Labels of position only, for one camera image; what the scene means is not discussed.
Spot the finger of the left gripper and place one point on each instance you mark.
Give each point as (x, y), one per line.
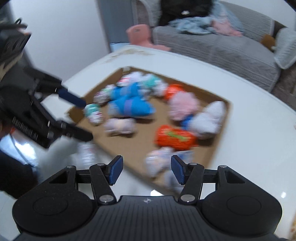
(73, 99)
(72, 131)

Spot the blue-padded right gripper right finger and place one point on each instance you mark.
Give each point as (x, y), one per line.
(191, 177)

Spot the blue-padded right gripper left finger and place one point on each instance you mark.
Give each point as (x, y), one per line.
(103, 177)

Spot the small teal-tied patterned bundle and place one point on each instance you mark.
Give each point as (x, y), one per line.
(93, 113)

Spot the grey sock blue bow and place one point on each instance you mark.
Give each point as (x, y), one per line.
(159, 160)

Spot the floral sock green tie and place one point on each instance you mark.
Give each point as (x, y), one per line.
(103, 96)

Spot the large orange plastic bundle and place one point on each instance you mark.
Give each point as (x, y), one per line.
(176, 138)

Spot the lilac sock cream tie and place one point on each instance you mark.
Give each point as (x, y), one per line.
(120, 126)

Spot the white grey sock bundle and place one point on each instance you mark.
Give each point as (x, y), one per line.
(207, 123)

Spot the blue sock purple band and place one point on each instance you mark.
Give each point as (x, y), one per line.
(134, 107)

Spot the pink fluffy pompom bundle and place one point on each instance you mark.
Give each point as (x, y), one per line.
(181, 105)

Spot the white fuzzy red-tied bundle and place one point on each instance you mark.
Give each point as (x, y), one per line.
(129, 79)

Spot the blue grey sock bundle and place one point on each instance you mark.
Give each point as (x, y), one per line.
(132, 90)

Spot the bubble wrap teal tie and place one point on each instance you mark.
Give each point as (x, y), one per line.
(153, 85)

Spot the small orange plastic bundle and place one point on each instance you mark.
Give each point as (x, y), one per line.
(171, 90)

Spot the clear bubble wrap bundle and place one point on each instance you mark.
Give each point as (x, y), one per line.
(87, 153)

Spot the shallow cardboard box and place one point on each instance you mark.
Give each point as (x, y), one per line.
(136, 147)

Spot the pink plastic child chair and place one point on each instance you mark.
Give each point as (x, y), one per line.
(140, 35)

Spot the black clothing pile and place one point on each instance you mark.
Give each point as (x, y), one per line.
(179, 9)

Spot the grey quilted sofa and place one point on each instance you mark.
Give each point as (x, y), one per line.
(244, 56)

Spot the light blue clothing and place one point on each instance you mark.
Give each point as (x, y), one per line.
(194, 26)

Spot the pink clothing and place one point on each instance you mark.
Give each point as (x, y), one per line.
(225, 28)

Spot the brown plush toy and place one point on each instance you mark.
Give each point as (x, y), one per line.
(269, 42)

